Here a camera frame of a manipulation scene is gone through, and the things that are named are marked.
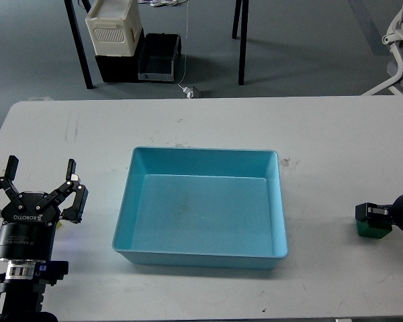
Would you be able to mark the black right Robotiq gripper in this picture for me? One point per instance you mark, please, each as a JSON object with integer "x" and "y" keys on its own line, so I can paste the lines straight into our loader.
{"x": 379, "y": 215}

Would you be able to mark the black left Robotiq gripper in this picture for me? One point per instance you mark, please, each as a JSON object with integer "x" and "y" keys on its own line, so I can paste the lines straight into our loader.
{"x": 29, "y": 221}

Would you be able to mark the green cube block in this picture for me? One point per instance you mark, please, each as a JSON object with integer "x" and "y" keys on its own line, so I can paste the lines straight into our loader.
{"x": 371, "y": 229}

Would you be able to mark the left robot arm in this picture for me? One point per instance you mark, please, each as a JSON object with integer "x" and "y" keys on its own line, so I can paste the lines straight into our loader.
{"x": 23, "y": 284}

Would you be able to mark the black storage box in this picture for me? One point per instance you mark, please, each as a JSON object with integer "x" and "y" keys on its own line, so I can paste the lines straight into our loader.
{"x": 120, "y": 69}

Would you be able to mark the open black tray box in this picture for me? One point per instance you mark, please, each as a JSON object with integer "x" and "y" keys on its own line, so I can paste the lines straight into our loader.
{"x": 159, "y": 55}

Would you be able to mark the light blue plastic bin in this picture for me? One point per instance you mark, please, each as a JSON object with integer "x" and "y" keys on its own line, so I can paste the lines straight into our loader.
{"x": 202, "y": 207}

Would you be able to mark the white office chair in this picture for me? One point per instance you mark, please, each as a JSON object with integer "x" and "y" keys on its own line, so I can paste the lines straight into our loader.
{"x": 393, "y": 39}

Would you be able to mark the white power adapter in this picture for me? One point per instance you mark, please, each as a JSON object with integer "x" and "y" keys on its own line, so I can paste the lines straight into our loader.
{"x": 192, "y": 92}

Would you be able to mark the white plastic crate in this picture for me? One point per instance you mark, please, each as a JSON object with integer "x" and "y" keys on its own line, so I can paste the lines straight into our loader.
{"x": 114, "y": 27}

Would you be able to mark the black table leg left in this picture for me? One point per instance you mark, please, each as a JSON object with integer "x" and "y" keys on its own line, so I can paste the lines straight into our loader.
{"x": 70, "y": 11}

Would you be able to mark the black table leg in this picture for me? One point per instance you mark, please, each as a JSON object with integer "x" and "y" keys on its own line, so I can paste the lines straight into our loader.
{"x": 70, "y": 11}
{"x": 243, "y": 24}
{"x": 236, "y": 18}

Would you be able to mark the black table leg rear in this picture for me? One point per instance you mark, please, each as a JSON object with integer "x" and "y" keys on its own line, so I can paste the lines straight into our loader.
{"x": 236, "y": 18}

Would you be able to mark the black table leg right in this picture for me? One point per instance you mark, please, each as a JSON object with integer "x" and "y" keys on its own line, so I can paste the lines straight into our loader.
{"x": 243, "y": 24}

